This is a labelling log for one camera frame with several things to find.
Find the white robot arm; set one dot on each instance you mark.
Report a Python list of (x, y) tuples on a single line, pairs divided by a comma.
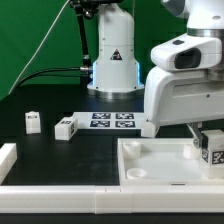
[(116, 72)]

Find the white front fence rail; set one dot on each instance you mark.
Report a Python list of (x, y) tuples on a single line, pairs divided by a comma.
[(104, 200)]

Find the white left fence rail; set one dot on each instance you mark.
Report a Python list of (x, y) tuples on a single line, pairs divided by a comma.
[(8, 156)]

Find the white marker base plate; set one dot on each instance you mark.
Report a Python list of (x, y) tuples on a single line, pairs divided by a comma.
[(109, 120)]

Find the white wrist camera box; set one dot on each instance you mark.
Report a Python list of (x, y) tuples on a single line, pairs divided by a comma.
[(187, 53)]

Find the white fence rail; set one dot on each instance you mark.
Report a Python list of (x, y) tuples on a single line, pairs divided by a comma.
[(104, 200), (8, 156)]

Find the white square table top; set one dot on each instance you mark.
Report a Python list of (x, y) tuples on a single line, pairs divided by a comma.
[(163, 161)]

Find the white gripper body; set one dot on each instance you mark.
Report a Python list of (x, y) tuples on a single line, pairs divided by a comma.
[(182, 97)]

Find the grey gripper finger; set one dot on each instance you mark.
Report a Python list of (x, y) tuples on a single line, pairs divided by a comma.
[(194, 128)]

